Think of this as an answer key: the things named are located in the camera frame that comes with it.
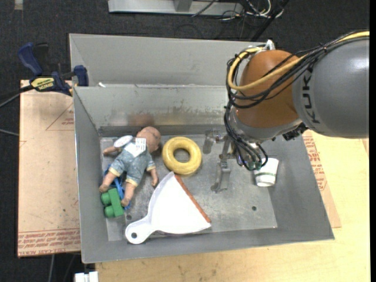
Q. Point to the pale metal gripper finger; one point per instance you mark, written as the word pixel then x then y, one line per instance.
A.
pixel 222 175
pixel 207 145

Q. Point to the grey metal bin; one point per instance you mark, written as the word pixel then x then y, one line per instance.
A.
pixel 243 213

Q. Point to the white paper cup green stripe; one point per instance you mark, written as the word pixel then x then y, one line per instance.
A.
pixel 268 172

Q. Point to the white dustpan with red-brown edge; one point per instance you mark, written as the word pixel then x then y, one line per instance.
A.
pixel 173 207

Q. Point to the baby doll in blue clothes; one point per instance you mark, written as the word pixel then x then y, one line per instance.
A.
pixel 135 163

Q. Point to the green toy brick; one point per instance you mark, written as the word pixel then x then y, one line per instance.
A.
pixel 113 205

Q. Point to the brown cardboard board red print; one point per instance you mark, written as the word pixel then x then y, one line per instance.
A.
pixel 47 163

